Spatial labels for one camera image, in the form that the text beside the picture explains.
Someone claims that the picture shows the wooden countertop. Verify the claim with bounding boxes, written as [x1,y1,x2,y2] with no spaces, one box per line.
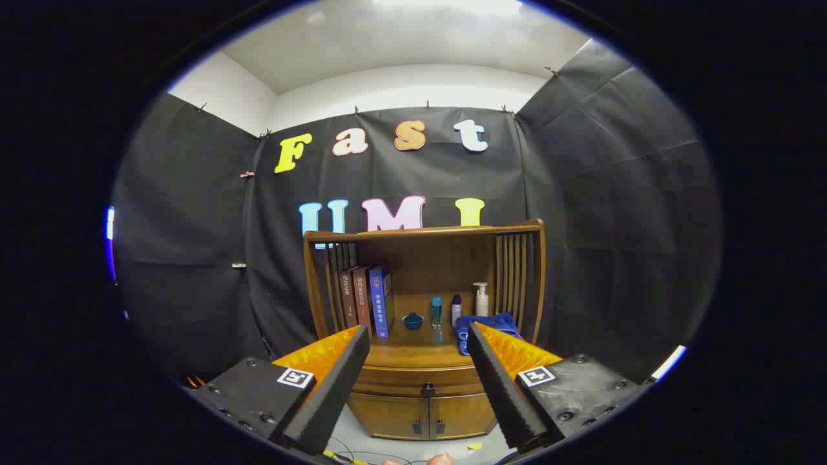
[321,294,537,370]

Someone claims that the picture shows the wooden cabinet door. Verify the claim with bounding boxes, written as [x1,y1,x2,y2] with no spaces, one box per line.
[428,393,498,440]
[347,393,429,441]

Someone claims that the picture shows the wooden cabinet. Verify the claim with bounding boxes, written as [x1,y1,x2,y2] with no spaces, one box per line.
[303,218,547,441]

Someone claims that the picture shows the blue book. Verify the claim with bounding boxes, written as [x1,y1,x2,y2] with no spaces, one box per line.
[368,263,396,340]

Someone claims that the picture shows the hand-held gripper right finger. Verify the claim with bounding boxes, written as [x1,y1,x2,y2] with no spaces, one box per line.
[466,322,650,455]

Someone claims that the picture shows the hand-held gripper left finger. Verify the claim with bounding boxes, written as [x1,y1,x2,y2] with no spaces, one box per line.
[187,325,371,456]

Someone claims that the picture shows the thin black cable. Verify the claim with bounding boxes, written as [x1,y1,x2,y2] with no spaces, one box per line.
[326,436,414,465]

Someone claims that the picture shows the blue folded towel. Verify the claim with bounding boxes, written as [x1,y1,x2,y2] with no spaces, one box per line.
[455,312,523,356]

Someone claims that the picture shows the brown book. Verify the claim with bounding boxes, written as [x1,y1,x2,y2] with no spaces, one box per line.
[352,265,375,333]
[339,266,360,329]

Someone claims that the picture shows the wooden drawer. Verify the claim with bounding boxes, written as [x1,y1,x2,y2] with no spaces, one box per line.
[352,365,492,397]

